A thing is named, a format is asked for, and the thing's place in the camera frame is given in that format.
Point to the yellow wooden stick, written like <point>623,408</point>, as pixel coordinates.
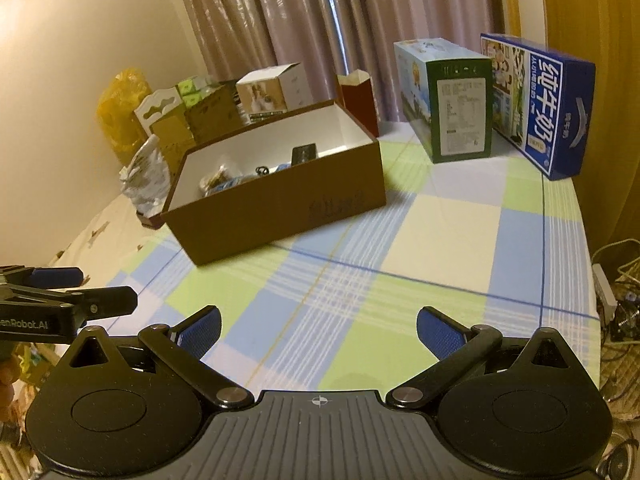
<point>514,17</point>

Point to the checkered bed sheet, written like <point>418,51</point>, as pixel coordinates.
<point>485,241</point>

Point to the clear bag of beads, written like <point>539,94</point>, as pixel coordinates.
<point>223,171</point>

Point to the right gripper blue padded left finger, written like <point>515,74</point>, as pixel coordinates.
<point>199,332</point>

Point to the black rectangular product box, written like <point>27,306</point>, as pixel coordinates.
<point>303,153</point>

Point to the dark red paper bag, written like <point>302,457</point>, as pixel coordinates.
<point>355,93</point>

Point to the pink brown curtain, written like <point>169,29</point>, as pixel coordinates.
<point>331,37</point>

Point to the brown open cardboard box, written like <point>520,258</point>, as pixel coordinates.
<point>345,179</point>

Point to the brown corrugated cardboard box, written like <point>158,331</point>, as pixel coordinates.
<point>214,116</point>

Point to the white photo product box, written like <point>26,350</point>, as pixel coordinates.
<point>273,91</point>

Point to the yellow plastic bag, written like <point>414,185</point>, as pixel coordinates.
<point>115,113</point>

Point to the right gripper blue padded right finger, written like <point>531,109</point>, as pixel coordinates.
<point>440,334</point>

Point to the blue white milk carton box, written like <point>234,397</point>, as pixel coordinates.
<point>542,102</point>

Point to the person's left hand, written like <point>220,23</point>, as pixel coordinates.
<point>10,371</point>

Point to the white yellow hang-tab box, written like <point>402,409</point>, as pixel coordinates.
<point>163,113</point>

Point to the crumpled white plastic bag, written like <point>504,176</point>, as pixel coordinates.
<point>146,180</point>

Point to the green white small boxes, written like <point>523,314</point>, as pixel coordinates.
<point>195,89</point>

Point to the grey knitted cloth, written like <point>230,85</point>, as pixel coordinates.
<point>229,184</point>

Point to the green white milk carton box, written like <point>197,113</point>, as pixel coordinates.
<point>445,92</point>

